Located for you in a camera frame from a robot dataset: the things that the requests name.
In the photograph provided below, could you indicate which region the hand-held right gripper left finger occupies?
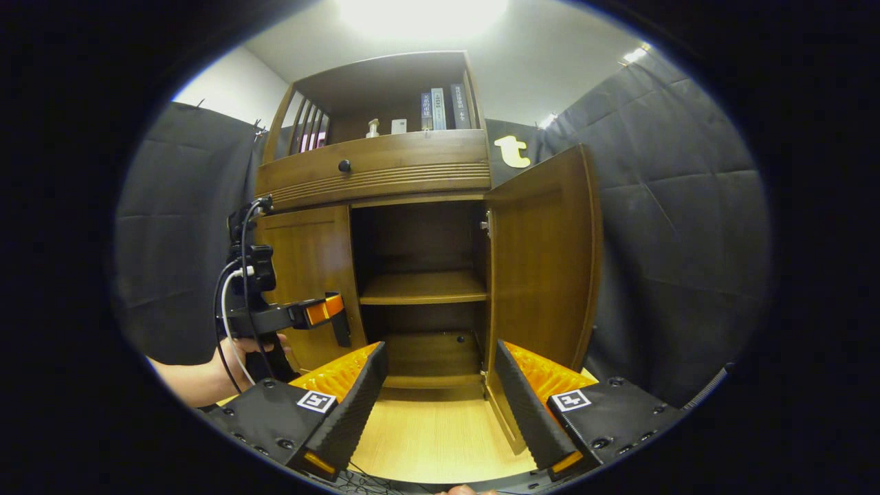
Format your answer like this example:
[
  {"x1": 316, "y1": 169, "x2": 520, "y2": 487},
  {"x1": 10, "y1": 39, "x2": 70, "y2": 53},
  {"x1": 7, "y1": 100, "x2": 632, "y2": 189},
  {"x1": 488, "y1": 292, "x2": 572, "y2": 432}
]
[{"x1": 203, "y1": 342, "x2": 389, "y2": 482}]

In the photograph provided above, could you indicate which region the wooden drawer with black knob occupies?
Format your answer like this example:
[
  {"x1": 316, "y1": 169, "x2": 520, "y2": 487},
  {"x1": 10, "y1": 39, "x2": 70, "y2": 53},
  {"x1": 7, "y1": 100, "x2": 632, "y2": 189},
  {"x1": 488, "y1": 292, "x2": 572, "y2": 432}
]
[{"x1": 256, "y1": 129, "x2": 492, "y2": 212}]

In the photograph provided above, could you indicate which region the black cable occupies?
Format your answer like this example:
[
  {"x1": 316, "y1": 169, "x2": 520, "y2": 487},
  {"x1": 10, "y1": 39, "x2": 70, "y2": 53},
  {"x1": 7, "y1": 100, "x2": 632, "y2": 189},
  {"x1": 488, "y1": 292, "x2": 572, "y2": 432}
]
[{"x1": 213, "y1": 196, "x2": 276, "y2": 396}]

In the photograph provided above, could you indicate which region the black backdrop cloth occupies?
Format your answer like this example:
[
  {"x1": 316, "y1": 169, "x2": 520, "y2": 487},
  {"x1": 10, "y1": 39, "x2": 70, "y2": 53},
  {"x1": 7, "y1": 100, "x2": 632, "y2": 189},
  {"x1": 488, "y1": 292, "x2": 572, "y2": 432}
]
[{"x1": 113, "y1": 48, "x2": 771, "y2": 406}]

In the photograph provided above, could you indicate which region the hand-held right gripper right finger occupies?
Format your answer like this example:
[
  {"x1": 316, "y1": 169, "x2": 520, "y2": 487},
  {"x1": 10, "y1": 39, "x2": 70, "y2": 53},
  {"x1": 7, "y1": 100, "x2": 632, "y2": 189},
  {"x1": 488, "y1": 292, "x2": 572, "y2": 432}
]
[{"x1": 494, "y1": 340, "x2": 688, "y2": 482}]

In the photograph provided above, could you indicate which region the large ceiling light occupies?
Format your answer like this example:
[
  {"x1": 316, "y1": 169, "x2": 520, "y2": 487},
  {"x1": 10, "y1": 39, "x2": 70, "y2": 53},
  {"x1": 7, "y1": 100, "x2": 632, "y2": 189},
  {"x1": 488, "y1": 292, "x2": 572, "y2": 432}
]
[{"x1": 337, "y1": 0, "x2": 509, "y2": 39}]

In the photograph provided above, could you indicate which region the wooden inner shelf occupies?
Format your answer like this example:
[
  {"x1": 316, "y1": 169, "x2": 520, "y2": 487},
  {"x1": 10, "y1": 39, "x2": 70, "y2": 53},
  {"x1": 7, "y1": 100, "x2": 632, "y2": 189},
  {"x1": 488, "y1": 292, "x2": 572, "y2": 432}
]
[{"x1": 359, "y1": 269, "x2": 489, "y2": 305}]

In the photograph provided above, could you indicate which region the wooden double-door shoe cabinet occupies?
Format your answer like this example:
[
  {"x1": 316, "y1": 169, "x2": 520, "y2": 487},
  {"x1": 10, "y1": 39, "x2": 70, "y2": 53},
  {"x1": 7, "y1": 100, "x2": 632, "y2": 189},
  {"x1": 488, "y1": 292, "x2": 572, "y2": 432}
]
[{"x1": 254, "y1": 49, "x2": 494, "y2": 403}]

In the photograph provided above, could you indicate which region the wooden cabinet door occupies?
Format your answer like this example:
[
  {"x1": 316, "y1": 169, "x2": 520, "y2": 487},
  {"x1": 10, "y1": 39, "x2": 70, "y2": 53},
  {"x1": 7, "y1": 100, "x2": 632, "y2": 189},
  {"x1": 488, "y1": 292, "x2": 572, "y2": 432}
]
[
  {"x1": 256, "y1": 204, "x2": 369, "y2": 375},
  {"x1": 483, "y1": 143, "x2": 604, "y2": 456}
]

